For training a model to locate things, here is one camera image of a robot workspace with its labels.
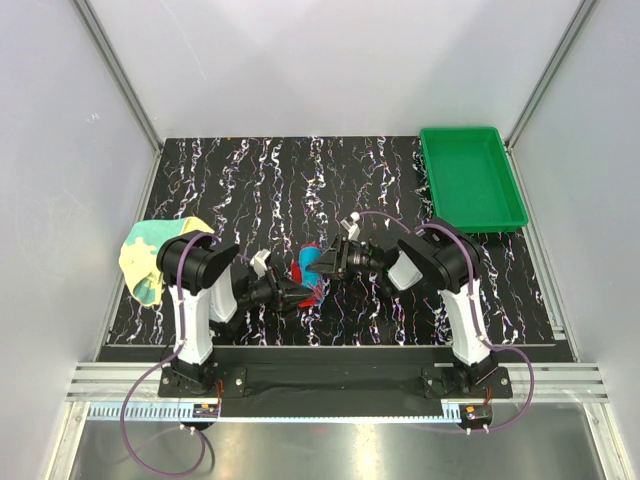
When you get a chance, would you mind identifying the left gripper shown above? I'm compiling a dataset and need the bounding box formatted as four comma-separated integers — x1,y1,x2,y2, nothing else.
238,265,313,311

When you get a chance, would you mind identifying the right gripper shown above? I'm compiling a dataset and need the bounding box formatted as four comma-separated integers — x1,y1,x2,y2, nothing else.
305,234,382,282

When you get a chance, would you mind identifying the red and blue towel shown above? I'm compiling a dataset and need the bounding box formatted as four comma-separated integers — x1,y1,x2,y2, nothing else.
291,243,324,309

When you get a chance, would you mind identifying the yellow and green towel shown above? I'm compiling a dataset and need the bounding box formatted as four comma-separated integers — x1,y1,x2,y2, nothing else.
118,216,213,307

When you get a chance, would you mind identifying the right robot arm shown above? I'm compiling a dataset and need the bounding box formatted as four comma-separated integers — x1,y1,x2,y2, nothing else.
304,218,497,399

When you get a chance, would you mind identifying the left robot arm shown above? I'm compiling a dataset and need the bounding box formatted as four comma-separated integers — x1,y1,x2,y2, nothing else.
156,230,315,396

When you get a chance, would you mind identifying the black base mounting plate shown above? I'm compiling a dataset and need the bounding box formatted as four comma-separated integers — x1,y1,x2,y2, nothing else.
157,344,513,419

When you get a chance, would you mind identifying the green plastic bin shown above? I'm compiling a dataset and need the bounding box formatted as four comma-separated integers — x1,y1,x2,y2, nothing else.
420,126,529,233

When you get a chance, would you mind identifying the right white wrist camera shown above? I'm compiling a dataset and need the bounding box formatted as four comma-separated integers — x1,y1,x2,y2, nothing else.
341,212,361,241

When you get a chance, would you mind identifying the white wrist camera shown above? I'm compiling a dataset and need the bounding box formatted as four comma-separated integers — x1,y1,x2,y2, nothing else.
341,212,361,241
249,249,271,277

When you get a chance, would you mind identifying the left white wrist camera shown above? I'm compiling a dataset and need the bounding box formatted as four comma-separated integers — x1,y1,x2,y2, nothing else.
249,249,271,277

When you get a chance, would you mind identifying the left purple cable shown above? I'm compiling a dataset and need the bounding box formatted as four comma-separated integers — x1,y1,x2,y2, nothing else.
119,232,251,476

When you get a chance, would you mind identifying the aluminium rail frame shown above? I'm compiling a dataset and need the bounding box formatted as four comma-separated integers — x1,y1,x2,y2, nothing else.
66,362,608,403

